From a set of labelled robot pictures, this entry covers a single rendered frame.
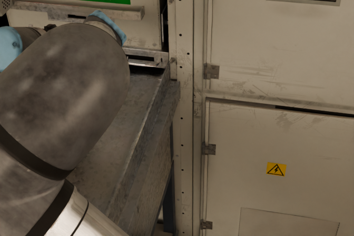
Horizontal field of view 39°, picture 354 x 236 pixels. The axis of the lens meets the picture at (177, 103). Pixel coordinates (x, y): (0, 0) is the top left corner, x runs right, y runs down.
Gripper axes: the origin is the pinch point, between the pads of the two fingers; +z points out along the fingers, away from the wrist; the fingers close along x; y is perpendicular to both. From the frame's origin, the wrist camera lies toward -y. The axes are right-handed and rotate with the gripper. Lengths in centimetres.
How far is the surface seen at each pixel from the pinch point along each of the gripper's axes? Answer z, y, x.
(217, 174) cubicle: 34, 43, -42
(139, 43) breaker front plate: 17.0, 16.9, 0.8
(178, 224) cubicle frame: 52, 28, -70
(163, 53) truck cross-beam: 16.9, 24.6, -1.4
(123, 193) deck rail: -25.0, 27.0, -30.8
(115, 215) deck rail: -30, 27, -34
